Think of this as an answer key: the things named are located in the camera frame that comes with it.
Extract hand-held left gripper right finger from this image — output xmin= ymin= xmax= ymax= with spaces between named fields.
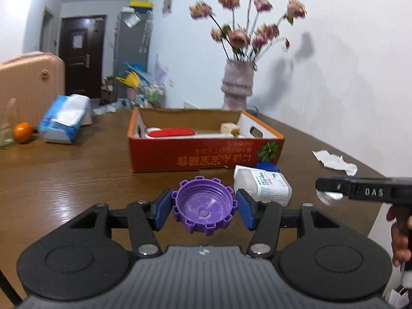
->
xmin=236 ymin=190 xmax=342 ymax=260

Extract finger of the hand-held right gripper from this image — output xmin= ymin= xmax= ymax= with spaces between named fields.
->
xmin=315 ymin=177 xmax=353 ymax=200

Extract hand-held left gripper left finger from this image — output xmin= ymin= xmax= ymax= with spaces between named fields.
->
xmin=69 ymin=189 xmax=172 ymax=259

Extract white ribbed bottle cap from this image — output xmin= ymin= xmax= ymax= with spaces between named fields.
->
xmin=317 ymin=189 xmax=344 ymax=205

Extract purple notched bottle cap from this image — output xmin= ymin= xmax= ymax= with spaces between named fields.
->
xmin=171 ymin=176 xmax=238 ymax=236

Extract red cardboard box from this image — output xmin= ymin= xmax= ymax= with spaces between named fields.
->
xmin=127 ymin=107 xmax=286 ymax=173

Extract red and white container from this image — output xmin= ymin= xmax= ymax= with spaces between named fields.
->
xmin=144 ymin=128 xmax=198 ymax=139

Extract person's right hand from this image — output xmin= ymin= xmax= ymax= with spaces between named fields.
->
xmin=386 ymin=205 xmax=412 ymax=267

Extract crumpled white tissue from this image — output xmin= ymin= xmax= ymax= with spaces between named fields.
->
xmin=312 ymin=150 xmax=358 ymax=177

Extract white labelled plastic bottle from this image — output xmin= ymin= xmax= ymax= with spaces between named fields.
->
xmin=233 ymin=165 xmax=292 ymax=207

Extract blue bottle cap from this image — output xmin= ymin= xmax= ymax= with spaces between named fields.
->
xmin=255 ymin=162 xmax=281 ymax=173

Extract white bag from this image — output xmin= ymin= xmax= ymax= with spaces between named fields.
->
xmin=391 ymin=288 xmax=412 ymax=309

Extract pink textured vase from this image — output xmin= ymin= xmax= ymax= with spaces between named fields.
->
xmin=221 ymin=59 xmax=255 ymax=112

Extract blue tissue pack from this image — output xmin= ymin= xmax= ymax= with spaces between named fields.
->
xmin=38 ymin=94 xmax=92 ymax=144

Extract blue and yellow plastic toy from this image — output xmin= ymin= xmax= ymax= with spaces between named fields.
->
xmin=115 ymin=61 xmax=146 ymax=88

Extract purple dried flower bunch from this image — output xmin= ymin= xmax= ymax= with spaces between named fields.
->
xmin=154 ymin=54 xmax=170 ymax=88

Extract orange fruit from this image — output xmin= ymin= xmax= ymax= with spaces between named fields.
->
xmin=13 ymin=122 xmax=33 ymax=144

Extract grey refrigerator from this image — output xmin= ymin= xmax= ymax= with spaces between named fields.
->
xmin=113 ymin=6 xmax=152 ymax=101

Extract dark brown entrance door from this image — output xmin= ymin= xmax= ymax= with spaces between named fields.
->
xmin=58 ymin=15 xmax=107 ymax=99

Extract clear glass cup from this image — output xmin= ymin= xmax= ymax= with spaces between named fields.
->
xmin=0 ymin=98 xmax=17 ymax=148

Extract dried pink roses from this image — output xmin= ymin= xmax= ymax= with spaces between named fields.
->
xmin=189 ymin=0 xmax=307 ymax=64

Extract pink hard suitcase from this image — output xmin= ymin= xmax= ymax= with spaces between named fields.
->
xmin=0 ymin=51 xmax=65 ymax=127

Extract paper note on refrigerator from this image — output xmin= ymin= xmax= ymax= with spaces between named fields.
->
xmin=124 ymin=13 xmax=141 ymax=28

